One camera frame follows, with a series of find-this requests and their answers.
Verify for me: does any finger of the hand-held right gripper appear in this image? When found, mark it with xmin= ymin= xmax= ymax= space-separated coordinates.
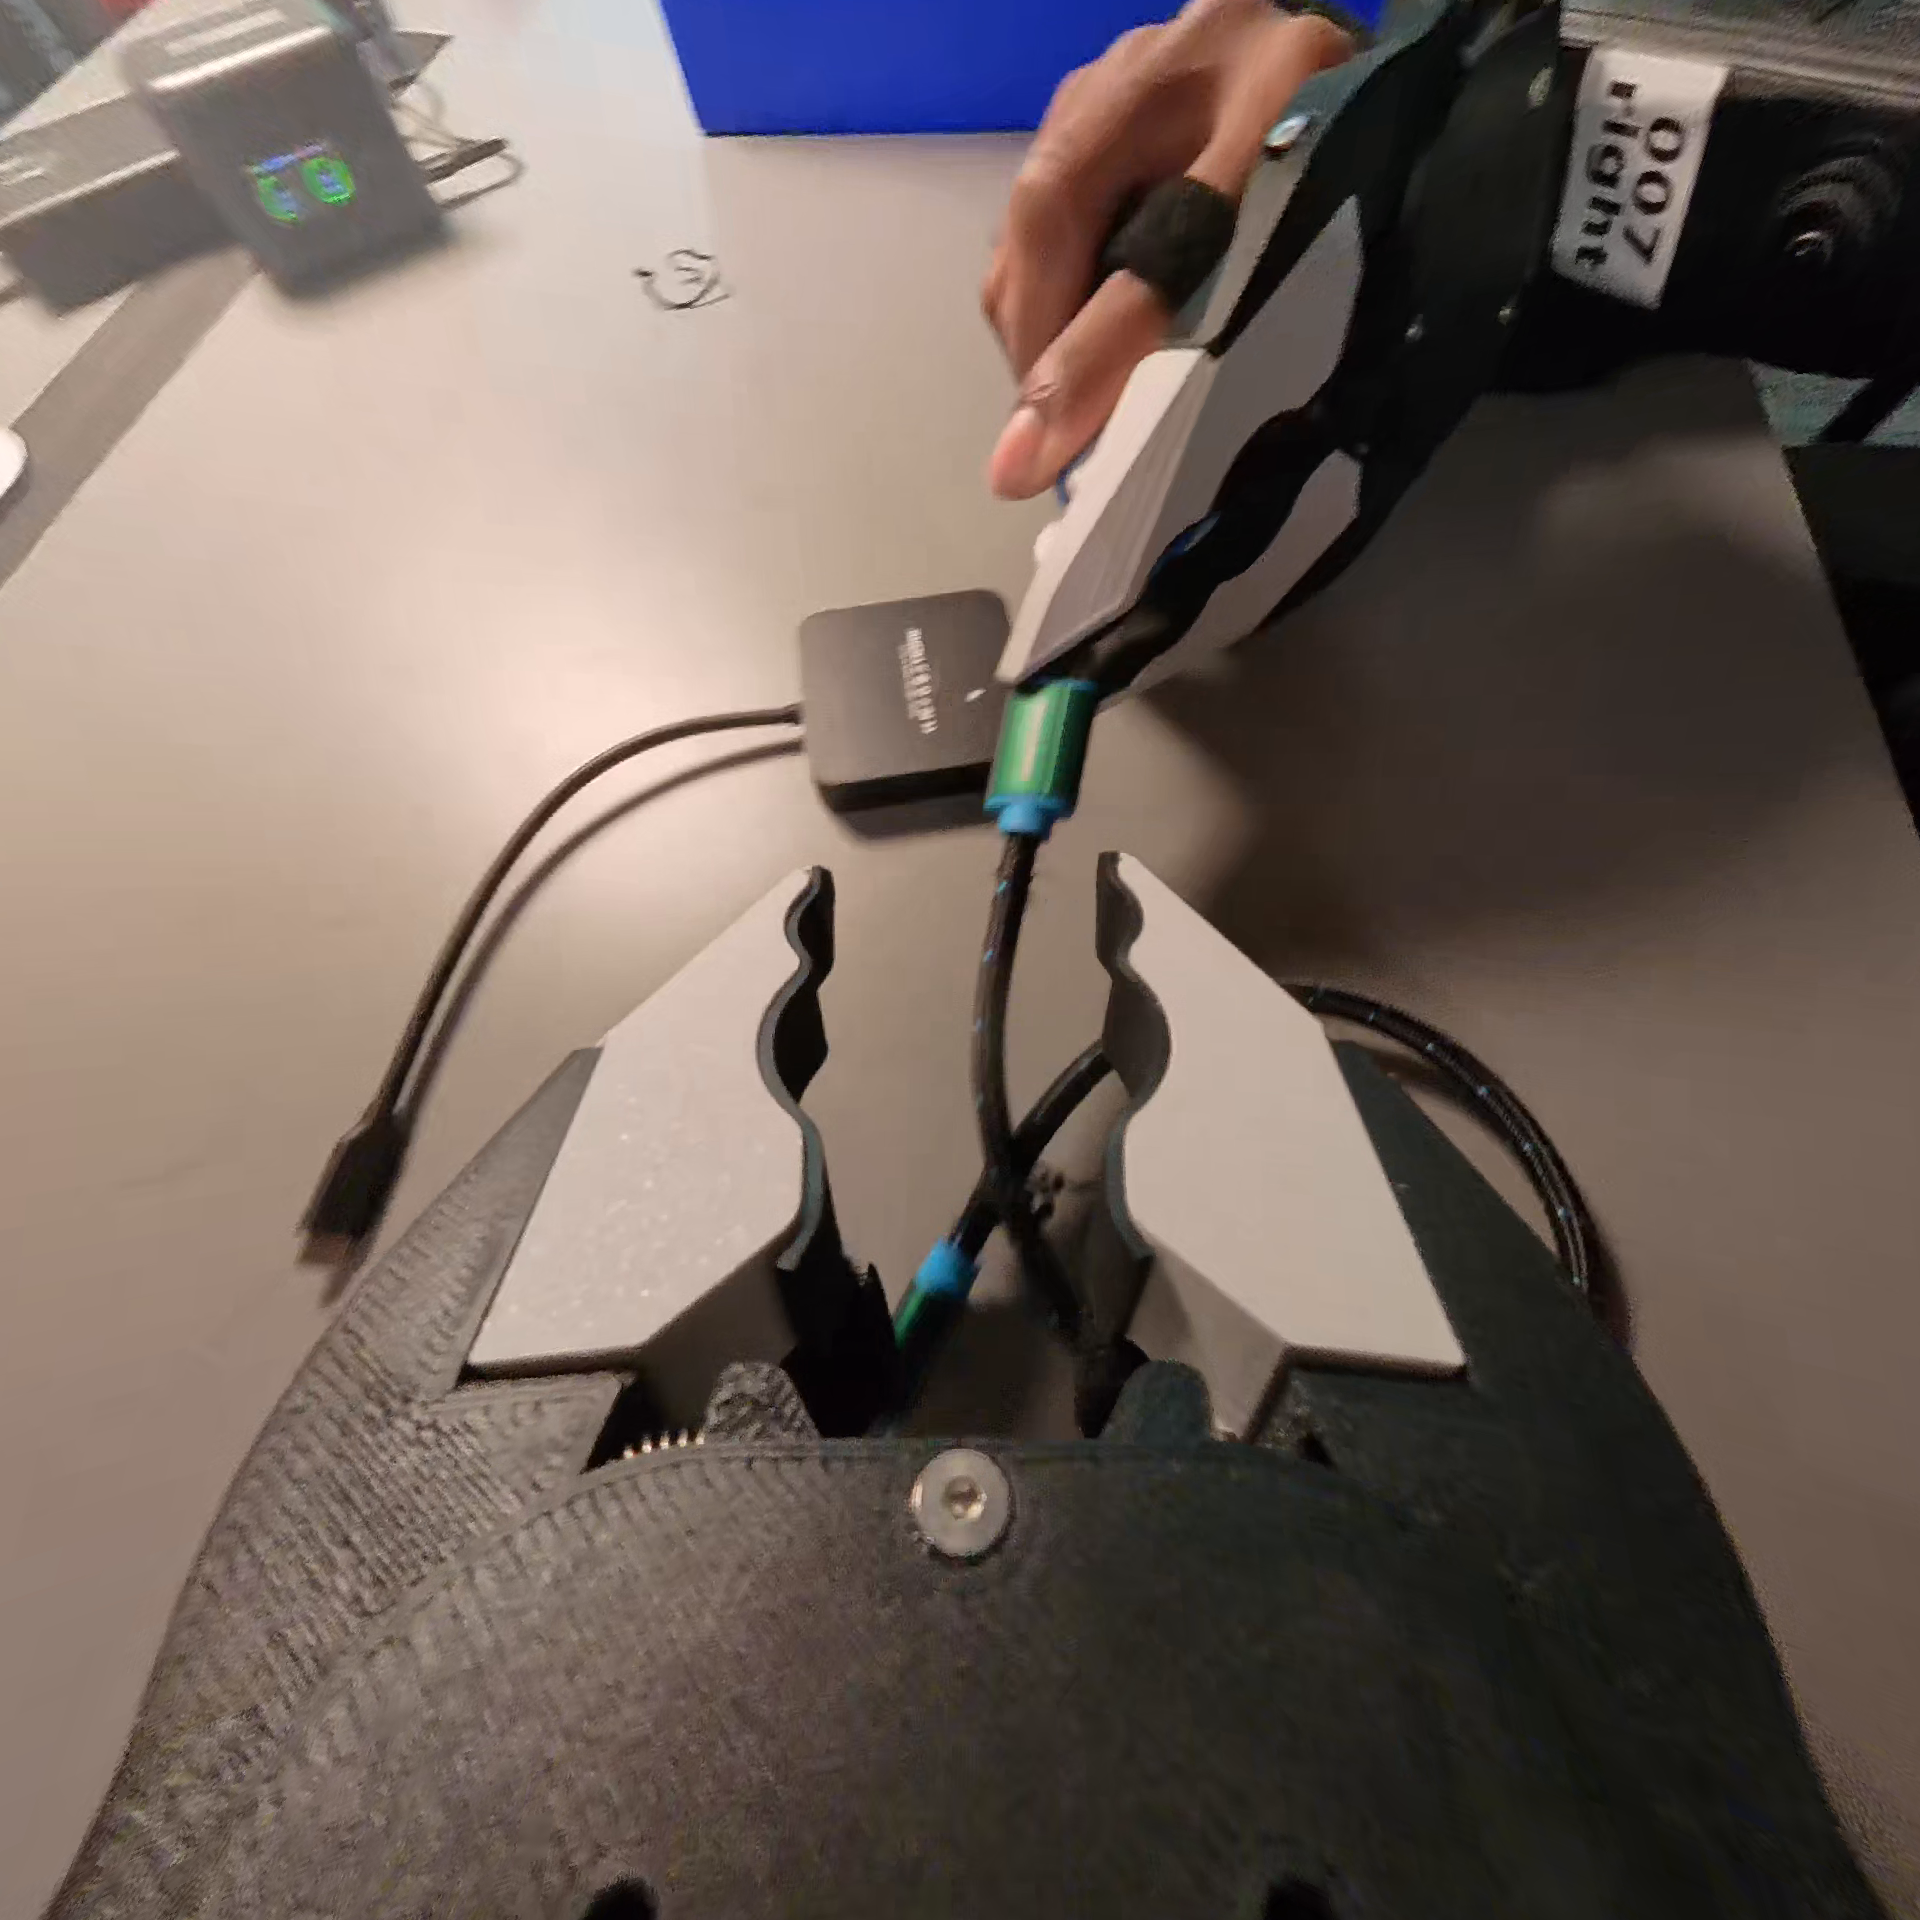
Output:
xmin=1112 ymin=427 xmax=1445 ymax=704
xmin=993 ymin=195 xmax=1366 ymax=693

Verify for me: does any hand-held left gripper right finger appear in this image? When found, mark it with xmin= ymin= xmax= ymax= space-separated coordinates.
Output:
xmin=1072 ymin=853 xmax=1469 ymax=1443

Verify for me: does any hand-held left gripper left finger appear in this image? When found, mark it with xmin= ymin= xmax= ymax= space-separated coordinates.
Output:
xmin=464 ymin=867 xmax=903 ymax=1426

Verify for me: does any green plug braided HDMI cable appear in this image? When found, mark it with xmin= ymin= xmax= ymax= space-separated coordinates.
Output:
xmin=884 ymin=674 xmax=1600 ymax=1426

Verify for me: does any black hub cable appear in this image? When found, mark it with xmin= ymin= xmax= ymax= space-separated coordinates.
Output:
xmin=300 ymin=704 xmax=812 ymax=1255

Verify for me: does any blue plastic bin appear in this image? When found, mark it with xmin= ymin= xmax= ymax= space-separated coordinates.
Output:
xmin=655 ymin=0 xmax=1202 ymax=139

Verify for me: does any person's right hand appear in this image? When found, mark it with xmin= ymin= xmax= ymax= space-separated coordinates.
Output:
xmin=982 ymin=0 xmax=1360 ymax=506

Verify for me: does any grey power station with display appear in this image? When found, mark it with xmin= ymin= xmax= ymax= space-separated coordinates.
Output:
xmin=116 ymin=0 xmax=448 ymax=298

